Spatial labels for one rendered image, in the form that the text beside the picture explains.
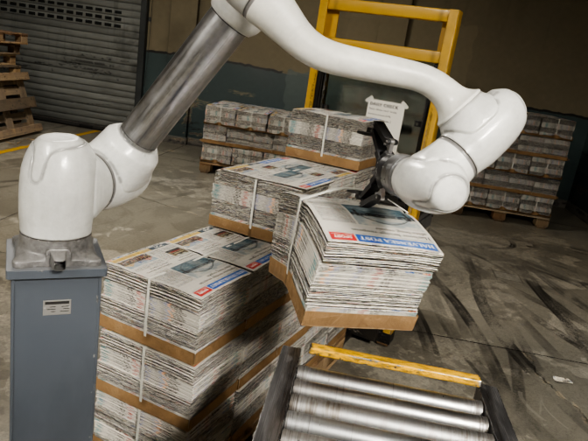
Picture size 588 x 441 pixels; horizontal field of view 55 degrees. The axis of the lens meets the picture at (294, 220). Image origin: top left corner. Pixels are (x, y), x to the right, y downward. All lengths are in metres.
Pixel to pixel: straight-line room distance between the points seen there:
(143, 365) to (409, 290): 0.91
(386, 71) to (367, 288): 0.48
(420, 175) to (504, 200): 6.16
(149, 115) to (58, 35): 8.31
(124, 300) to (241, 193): 0.63
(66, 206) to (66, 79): 8.35
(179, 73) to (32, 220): 0.45
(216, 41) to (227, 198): 0.99
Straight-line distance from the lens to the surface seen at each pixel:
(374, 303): 1.33
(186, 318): 1.70
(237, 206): 2.19
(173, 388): 1.84
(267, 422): 1.22
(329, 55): 1.11
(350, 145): 2.60
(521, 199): 7.24
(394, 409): 1.37
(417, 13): 3.09
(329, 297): 1.28
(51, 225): 1.33
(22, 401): 1.50
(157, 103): 1.39
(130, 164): 1.43
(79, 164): 1.31
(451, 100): 1.13
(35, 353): 1.44
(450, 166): 1.05
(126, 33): 9.21
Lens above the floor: 1.51
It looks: 16 degrees down
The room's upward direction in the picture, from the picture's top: 9 degrees clockwise
